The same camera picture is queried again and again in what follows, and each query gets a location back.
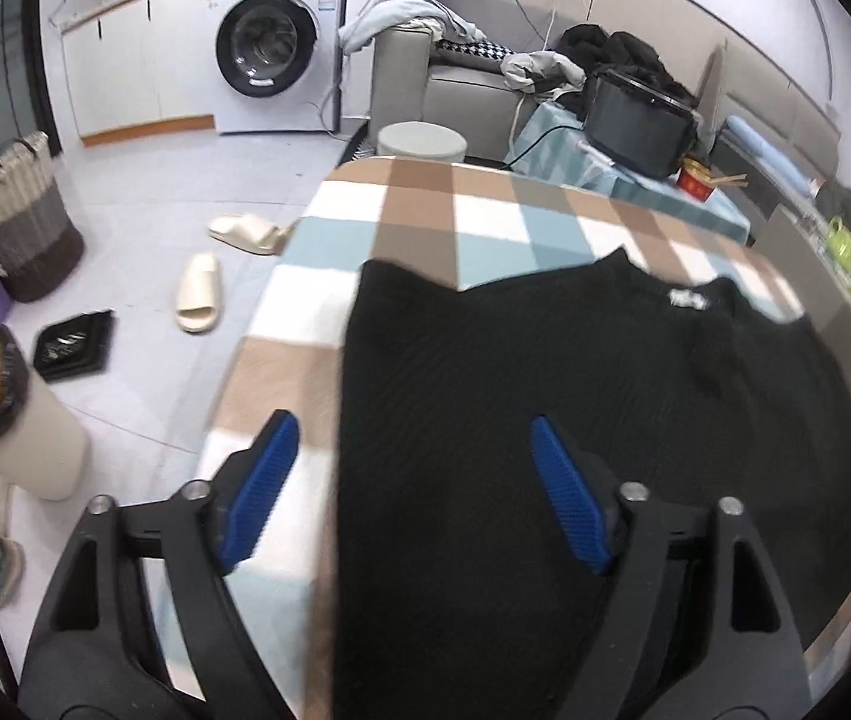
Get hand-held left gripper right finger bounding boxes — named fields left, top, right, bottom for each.
left=530, top=415, right=812, bottom=720

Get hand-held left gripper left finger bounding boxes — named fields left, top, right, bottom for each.
left=16, top=411, right=300, bottom=720

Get black knit sweater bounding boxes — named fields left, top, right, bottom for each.
left=331, top=247, right=851, bottom=720

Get pile of black clothes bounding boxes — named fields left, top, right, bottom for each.
left=556, top=24, right=696, bottom=112

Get light grey clothes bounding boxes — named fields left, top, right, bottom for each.
left=339, top=0, right=488, bottom=55

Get beige cabinet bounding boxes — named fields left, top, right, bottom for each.
left=751, top=206, right=851, bottom=410

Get cream slipper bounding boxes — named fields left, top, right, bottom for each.
left=175, top=253, right=225, bottom=333
left=208, top=214, right=299, bottom=257

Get green figurine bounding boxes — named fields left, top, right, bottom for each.
left=824, top=216, right=851, bottom=265

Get black tray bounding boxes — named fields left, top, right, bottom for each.
left=33, top=309, right=116, bottom=380

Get full trash bin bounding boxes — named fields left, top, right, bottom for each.
left=0, top=315, right=92, bottom=502

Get checkered blanket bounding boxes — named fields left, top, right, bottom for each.
left=155, top=156, right=851, bottom=720

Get side table with blue cloth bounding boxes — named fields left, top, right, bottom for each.
left=511, top=101, right=754, bottom=245

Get blue pillow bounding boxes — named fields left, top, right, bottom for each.
left=721, top=116, right=810, bottom=196

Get red noodle cup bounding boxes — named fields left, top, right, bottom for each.
left=676, top=157, right=720, bottom=202

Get woven laundry basket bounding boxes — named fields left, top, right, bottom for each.
left=0, top=131, right=86, bottom=305

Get beige bed headboard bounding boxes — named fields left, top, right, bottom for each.
left=695, top=45, right=844, bottom=188

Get black cooker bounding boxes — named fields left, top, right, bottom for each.
left=584, top=69, right=700, bottom=179

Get white round stool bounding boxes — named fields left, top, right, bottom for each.
left=378, top=122, right=469, bottom=164

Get grey sofa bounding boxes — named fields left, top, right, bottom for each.
left=369, top=0, right=595, bottom=166

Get grey white hoodie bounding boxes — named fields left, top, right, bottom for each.
left=500, top=51, right=589, bottom=102

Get white lower kitchen cabinets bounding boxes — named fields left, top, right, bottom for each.
left=58, top=0, right=218, bottom=149

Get white washing machine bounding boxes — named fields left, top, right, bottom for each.
left=204, top=0, right=351, bottom=137

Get houndstooth cushion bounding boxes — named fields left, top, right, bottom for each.
left=432, top=37, right=520, bottom=65

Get dark glass door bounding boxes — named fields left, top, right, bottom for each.
left=0, top=0, right=62, bottom=158

